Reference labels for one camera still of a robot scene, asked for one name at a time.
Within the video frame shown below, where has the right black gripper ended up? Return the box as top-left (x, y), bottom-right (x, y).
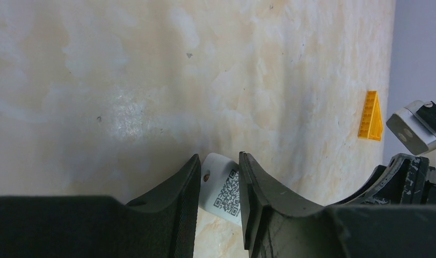
top-left (335, 153), bottom-right (436, 205)

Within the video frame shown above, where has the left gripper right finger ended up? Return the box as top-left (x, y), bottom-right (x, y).
top-left (239, 152), bottom-right (436, 257)

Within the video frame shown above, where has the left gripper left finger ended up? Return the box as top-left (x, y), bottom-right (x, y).
top-left (0, 155), bottom-right (201, 257)

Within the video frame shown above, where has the white remote control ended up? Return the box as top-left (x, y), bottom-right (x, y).
top-left (199, 153), bottom-right (242, 226)

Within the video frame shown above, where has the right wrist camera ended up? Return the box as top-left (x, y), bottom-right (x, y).
top-left (386, 100), bottom-right (436, 155)

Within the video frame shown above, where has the yellow triangle frame toy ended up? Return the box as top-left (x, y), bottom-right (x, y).
top-left (358, 91), bottom-right (384, 141)

